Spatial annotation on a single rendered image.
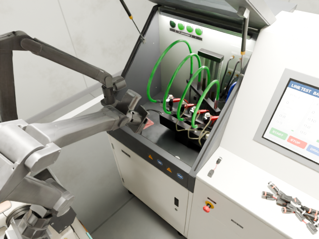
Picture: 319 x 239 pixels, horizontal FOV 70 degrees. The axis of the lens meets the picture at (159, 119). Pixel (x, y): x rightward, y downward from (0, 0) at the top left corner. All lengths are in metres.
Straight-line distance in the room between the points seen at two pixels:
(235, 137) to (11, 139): 0.94
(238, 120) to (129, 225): 1.34
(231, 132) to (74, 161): 1.78
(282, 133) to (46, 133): 0.88
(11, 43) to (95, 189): 1.60
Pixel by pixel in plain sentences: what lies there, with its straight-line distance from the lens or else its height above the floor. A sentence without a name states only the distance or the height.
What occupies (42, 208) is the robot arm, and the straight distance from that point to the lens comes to 0.83.
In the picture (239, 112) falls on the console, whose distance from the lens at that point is 1.10.
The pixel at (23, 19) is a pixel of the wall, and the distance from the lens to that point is 2.70.
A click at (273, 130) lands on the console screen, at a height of 1.19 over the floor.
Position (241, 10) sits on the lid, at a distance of 0.80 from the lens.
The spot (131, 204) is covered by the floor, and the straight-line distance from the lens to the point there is 2.14.
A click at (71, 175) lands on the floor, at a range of 2.44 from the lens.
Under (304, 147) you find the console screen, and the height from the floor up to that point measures 1.18.
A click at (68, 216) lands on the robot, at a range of 1.13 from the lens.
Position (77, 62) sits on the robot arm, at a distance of 1.08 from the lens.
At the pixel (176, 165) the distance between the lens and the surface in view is 1.17.
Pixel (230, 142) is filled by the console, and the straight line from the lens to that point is 1.19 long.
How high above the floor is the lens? 1.93
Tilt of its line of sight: 45 degrees down
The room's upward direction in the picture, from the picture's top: 3 degrees counter-clockwise
